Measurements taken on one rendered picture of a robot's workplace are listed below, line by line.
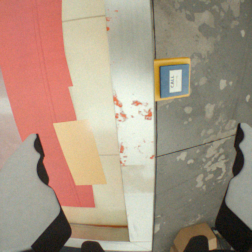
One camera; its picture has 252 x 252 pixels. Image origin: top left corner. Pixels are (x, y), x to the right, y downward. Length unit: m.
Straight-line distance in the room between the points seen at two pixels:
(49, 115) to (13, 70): 0.07
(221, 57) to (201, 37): 0.31
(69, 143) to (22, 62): 0.12
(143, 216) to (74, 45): 0.23
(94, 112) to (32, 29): 0.12
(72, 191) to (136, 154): 0.15
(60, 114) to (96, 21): 0.11
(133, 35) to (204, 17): 1.71
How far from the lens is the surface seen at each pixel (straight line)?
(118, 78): 0.18
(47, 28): 0.23
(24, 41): 0.24
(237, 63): 2.21
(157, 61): 0.61
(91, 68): 0.22
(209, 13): 1.91
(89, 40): 0.22
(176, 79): 0.64
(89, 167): 0.28
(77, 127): 0.25
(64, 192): 0.34
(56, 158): 0.29
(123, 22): 0.17
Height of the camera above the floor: 1.50
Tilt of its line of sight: 59 degrees down
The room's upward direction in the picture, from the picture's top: 148 degrees clockwise
